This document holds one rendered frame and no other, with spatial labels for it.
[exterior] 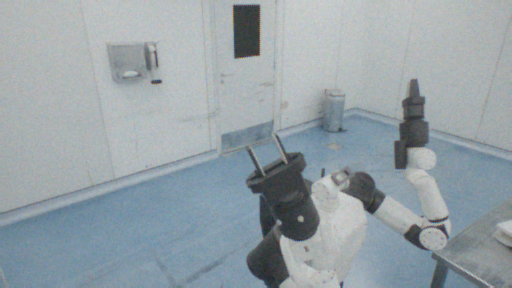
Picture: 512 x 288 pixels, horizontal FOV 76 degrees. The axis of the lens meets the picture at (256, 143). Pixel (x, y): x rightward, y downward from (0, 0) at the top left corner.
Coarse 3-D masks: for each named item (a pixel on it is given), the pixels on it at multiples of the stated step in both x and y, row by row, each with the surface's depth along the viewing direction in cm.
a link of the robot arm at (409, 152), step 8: (400, 136) 109; (408, 136) 106; (416, 136) 105; (424, 136) 105; (400, 144) 107; (408, 144) 107; (416, 144) 106; (424, 144) 107; (400, 152) 107; (408, 152) 107; (416, 152) 104; (424, 152) 103; (432, 152) 103; (400, 160) 107; (408, 160) 107; (416, 160) 103; (424, 160) 103; (432, 160) 103; (400, 168) 107; (416, 168) 107; (424, 168) 103
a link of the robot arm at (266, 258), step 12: (264, 240) 91; (252, 252) 94; (264, 252) 89; (276, 252) 87; (252, 264) 91; (264, 264) 89; (276, 264) 86; (264, 276) 91; (276, 276) 85; (288, 276) 83
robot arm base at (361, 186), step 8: (360, 176) 117; (368, 176) 117; (352, 184) 114; (360, 184) 115; (368, 184) 115; (344, 192) 115; (352, 192) 113; (360, 192) 113; (368, 192) 113; (360, 200) 113; (368, 200) 112
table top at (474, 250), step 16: (496, 208) 170; (480, 224) 158; (496, 224) 158; (448, 240) 147; (464, 240) 147; (480, 240) 147; (496, 240) 147; (432, 256) 142; (448, 256) 138; (464, 256) 138; (480, 256) 138; (496, 256) 138; (464, 272) 131; (480, 272) 130; (496, 272) 130
